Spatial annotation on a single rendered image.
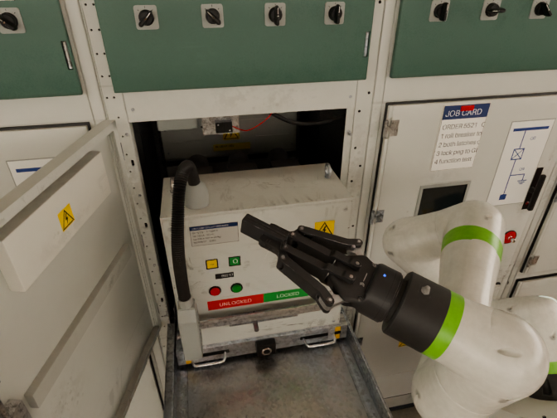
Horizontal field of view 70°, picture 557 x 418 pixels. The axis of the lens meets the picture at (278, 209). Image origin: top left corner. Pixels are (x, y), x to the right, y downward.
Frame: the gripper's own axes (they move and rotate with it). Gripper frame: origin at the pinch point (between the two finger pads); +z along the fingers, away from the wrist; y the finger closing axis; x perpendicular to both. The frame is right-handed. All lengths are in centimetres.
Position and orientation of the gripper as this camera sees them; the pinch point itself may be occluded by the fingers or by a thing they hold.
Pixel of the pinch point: (263, 233)
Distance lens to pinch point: 58.3
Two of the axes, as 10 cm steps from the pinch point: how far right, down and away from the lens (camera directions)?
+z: -8.8, -4.3, 2.1
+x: 1.5, -6.7, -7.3
